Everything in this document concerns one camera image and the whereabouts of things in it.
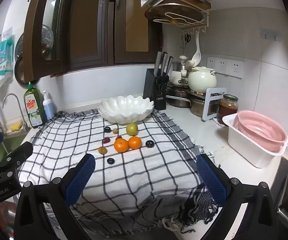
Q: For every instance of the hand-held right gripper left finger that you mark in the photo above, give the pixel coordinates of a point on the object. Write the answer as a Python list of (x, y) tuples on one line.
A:
[(80, 180)]

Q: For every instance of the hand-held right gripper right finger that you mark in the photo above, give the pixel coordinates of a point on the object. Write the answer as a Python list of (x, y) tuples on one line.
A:
[(212, 180)]

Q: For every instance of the small brown longan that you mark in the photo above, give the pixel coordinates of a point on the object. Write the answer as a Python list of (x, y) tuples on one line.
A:
[(115, 130), (102, 150)]

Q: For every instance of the orange tangerine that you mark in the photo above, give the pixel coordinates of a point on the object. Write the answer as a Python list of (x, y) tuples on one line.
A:
[(121, 145), (135, 142)]

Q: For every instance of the white scalloped bowl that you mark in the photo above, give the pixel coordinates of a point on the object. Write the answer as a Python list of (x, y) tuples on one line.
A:
[(124, 112)]

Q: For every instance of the kitchen sink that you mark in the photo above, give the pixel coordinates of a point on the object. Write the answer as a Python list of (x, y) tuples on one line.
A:
[(10, 146)]

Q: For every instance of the yellow sponge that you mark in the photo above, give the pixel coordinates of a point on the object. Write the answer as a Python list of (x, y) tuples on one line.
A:
[(17, 126)]

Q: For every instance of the curved steel faucet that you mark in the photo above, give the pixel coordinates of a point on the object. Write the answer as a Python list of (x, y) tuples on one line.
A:
[(21, 110)]

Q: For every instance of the white plastic basin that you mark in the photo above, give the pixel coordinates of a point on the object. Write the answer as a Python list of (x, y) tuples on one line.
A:
[(246, 150)]

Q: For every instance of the green dish soap bottle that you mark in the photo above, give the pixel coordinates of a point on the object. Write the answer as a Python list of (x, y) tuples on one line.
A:
[(34, 107)]

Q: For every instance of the blue pump bottle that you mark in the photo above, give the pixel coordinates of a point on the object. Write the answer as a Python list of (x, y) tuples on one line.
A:
[(48, 108)]

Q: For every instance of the small red jujube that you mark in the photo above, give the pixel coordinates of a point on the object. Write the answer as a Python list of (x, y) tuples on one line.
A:
[(119, 137)]

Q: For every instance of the black white checkered cloth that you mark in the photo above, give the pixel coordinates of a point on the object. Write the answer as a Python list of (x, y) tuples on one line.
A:
[(146, 180)]

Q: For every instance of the pink plastic colander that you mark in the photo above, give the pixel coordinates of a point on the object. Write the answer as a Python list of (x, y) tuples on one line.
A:
[(259, 132)]

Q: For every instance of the glass jar of brown sauce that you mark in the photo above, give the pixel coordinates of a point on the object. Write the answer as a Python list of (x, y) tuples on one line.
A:
[(227, 110)]

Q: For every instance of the green round fruit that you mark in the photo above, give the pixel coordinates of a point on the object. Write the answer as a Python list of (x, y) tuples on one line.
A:
[(132, 129)]

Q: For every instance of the white pot shelf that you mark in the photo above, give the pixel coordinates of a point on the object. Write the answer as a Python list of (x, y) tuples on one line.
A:
[(207, 105)]

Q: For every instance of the hanging plastic bag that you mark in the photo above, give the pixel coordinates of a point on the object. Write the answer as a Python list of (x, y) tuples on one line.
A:
[(0, 60)]

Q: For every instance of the large steel pot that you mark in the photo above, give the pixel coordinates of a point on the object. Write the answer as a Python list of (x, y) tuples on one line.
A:
[(177, 97)]

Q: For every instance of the white ceramic pot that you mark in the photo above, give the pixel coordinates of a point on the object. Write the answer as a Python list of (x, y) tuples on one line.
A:
[(201, 80)]

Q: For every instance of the black knife block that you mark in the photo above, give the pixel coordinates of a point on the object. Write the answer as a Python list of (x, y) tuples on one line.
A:
[(152, 90)]

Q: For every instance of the steel pot with glass lid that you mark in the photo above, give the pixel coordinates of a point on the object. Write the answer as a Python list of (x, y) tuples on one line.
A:
[(176, 76)]

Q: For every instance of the perforated steel steamer plate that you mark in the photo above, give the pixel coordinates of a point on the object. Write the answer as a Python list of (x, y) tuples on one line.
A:
[(46, 41)]

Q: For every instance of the white ladle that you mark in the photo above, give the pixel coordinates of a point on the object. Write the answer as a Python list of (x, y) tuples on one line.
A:
[(196, 53)]

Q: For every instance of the hanging scissors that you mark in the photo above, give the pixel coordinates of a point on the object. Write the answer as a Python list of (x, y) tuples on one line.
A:
[(187, 38)]

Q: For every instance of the white wall socket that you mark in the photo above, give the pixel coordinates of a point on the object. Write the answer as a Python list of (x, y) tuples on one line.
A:
[(236, 69), (222, 66), (212, 63)]

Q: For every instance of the brown window frame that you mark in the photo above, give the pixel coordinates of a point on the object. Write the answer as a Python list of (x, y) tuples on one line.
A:
[(109, 30)]

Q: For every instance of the grey wall hook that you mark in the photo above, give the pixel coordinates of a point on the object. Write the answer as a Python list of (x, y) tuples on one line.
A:
[(270, 33)]

